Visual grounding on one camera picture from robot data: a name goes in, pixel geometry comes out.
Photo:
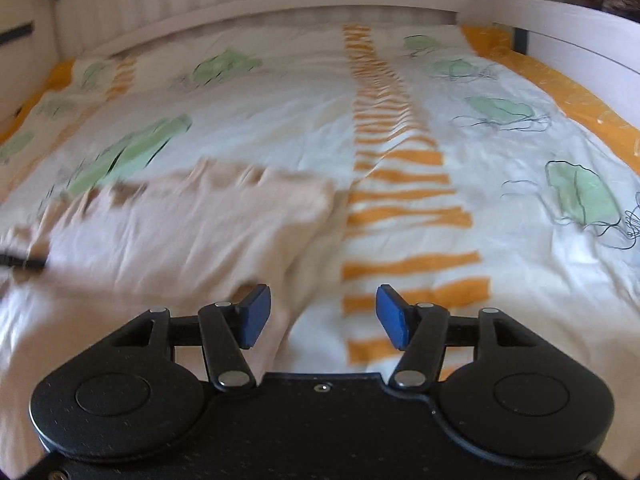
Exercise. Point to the orange bed sheet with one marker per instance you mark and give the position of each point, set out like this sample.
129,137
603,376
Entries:
575,90

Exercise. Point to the white printed blanket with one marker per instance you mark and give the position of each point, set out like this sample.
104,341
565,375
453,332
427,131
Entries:
300,110

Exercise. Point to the beige small garment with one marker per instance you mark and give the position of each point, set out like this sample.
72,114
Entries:
190,230

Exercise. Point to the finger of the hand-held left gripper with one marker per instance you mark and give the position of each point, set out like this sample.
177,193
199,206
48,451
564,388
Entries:
22,261

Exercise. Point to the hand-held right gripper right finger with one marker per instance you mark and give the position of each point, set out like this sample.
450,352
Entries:
391,315

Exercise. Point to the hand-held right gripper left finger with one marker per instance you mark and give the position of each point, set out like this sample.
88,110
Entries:
256,312

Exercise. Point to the white bed frame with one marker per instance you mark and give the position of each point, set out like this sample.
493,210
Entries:
575,35

